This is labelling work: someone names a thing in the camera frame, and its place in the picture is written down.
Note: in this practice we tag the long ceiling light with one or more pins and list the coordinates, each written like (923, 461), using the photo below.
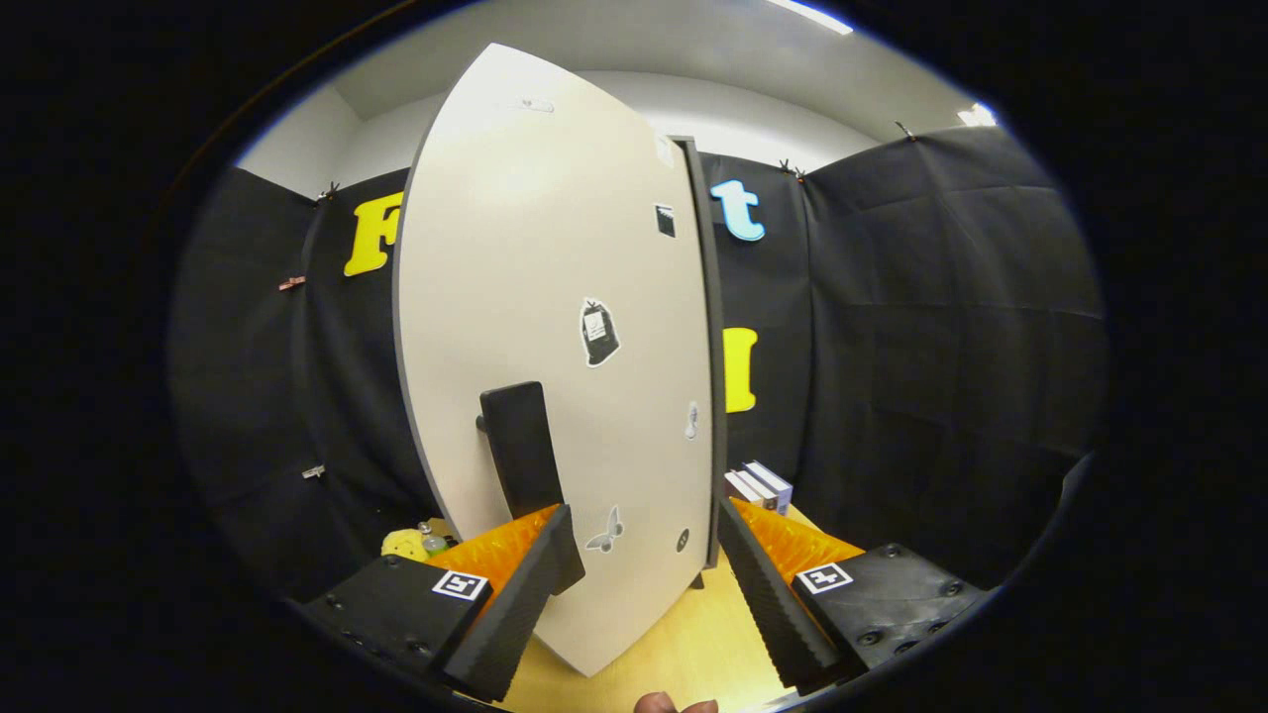
(812, 16)

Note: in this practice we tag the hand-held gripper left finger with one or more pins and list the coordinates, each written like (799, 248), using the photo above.
(525, 614)

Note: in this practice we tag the beige shoe cabinet door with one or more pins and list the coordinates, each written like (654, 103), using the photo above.
(555, 248)

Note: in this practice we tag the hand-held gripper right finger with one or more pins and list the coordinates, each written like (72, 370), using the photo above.
(768, 604)

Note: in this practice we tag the yellow plush toy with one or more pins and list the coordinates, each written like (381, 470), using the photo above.
(401, 545)

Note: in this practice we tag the black backdrop cloth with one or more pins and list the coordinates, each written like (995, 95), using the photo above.
(941, 347)

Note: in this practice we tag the grey shoe cabinet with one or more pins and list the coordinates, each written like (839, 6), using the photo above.
(719, 396)

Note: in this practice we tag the small ceiling light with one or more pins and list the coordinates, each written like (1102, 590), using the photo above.
(976, 115)

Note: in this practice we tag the green bottle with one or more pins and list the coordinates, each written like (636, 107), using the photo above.
(433, 540)

